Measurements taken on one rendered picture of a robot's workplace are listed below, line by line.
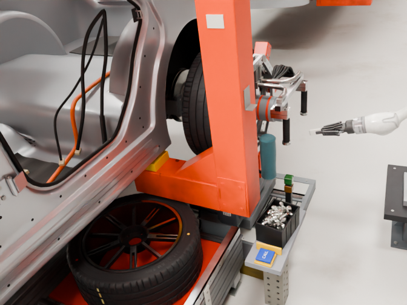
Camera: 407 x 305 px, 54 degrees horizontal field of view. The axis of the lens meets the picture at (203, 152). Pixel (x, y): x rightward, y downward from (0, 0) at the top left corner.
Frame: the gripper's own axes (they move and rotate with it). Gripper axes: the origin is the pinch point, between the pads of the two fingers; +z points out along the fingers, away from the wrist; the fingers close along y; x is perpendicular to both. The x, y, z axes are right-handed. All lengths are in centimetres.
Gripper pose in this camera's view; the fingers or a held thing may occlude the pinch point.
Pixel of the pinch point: (315, 131)
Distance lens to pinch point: 229.6
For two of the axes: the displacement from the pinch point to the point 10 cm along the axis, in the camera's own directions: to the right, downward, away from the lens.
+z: -8.6, 1.2, 5.0
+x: 3.5, 8.4, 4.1
